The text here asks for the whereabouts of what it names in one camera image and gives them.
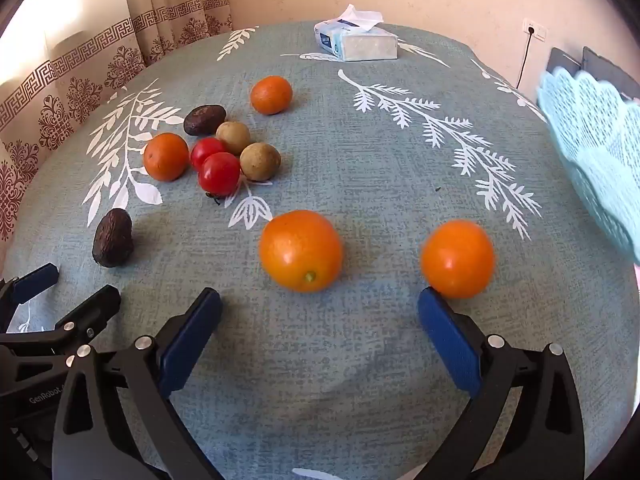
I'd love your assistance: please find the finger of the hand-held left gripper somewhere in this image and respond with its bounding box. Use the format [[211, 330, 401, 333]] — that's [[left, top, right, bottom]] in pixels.
[[0, 284, 122, 357], [0, 262, 60, 333]]

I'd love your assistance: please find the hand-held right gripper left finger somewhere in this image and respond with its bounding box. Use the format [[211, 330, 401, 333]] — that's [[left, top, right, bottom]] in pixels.
[[51, 287, 226, 480]]

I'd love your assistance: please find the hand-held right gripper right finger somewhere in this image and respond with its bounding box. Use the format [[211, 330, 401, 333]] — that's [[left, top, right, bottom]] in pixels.
[[415, 287, 586, 480]]

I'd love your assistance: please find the dark brown avocado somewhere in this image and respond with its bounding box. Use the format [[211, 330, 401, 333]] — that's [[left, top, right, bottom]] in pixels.
[[92, 207, 135, 268], [183, 104, 227, 137]]

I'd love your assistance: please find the orange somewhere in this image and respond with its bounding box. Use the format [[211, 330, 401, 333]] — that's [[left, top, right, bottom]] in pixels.
[[250, 75, 294, 116], [419, 219, 496, 300], [143, 132, 190, 183], [258, 209, 344, 294]]

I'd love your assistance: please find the red tomato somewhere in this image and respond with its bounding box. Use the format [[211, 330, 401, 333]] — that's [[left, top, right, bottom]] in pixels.
[[189, 137, 228, 171], [198, 152, 242, 206]]

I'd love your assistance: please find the brown kiwi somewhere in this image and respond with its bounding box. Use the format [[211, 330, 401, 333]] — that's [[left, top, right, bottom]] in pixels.
[[239, 142, 281, 182], [215, 121, 252, 156]]

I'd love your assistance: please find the light blue plastic basket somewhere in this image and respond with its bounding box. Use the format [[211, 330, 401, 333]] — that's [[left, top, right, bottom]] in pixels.
[[536, 67, 640, 265]]

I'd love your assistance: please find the grey leaf print tablecloth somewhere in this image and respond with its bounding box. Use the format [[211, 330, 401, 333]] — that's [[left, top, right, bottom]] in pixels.
[[0, 20, 640, 480]]

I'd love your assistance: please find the beige patterned curtain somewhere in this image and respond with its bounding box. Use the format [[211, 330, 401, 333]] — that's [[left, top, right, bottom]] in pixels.
[[0, 0, 236, 256]]

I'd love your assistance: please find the tissue pack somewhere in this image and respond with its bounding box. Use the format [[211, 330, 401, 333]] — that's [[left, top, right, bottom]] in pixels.
[[314, 4, 399, 62]]

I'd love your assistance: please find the grey sofa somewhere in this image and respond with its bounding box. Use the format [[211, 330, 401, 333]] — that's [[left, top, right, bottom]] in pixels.
[[546, 46, 640, 101]]

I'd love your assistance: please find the black power cable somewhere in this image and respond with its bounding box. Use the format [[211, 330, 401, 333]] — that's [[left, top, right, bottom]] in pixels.
[[515, 35, 532, 90]]

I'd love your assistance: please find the white wall socket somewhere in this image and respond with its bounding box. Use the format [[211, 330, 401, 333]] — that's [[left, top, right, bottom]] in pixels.
[[522, 17, 548, 42]]

